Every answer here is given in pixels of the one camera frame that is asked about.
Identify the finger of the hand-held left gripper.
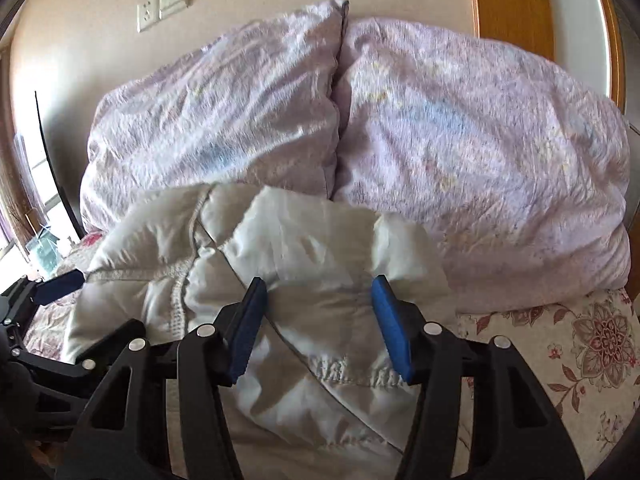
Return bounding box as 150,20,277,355
10,318,147,387
0,268,86,346

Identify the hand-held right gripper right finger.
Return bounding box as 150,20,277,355
371,275,586,480

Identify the purple patterned pillow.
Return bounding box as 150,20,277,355
332,16,632,314
80,0,349,235

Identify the wooden door frame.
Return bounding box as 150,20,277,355
467,0,628,111

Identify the white puffer jacket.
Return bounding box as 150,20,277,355
62,182,457,480

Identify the window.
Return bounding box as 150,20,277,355
0,132,83,281

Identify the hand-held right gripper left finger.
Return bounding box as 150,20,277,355
55,276,269,480

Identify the white wall socket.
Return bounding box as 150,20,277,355
137,0,160,34

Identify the floral bed quilt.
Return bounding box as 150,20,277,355
24,232,638,480

